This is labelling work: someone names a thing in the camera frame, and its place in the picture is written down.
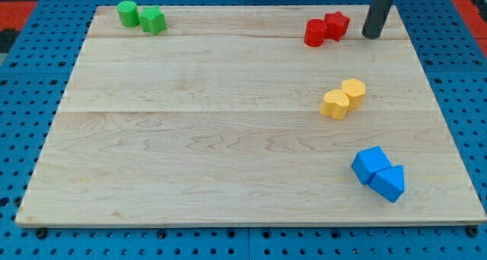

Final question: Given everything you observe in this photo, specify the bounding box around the yellow heart block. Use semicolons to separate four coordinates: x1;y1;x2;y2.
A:
320;90;350;120

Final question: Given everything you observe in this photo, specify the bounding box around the red star block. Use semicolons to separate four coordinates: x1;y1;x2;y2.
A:
323;11;350;42

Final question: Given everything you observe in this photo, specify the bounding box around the yellow hexagon block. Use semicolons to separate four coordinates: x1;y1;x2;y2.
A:
341;78;366;110

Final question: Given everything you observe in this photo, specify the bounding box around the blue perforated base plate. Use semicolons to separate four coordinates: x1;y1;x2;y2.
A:
1;0;486;259

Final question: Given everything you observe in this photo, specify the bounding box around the blue triangle block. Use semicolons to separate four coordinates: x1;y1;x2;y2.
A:
368;165;405;203

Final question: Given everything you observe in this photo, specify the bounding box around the green cylinder block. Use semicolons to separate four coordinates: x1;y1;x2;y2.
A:
116;0;140;27

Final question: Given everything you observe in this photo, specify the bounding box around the green star block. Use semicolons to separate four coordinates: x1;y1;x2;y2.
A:
139;5;167;35

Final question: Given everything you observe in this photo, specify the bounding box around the dark grey cylindrical robot stylus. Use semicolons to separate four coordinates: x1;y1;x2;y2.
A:
361;0;394;40

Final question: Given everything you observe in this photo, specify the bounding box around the red cylinder block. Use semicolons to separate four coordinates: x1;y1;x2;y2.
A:
304;19;327;47

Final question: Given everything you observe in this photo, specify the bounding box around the blue cube block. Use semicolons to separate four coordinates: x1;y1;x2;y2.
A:
351;146;392;185

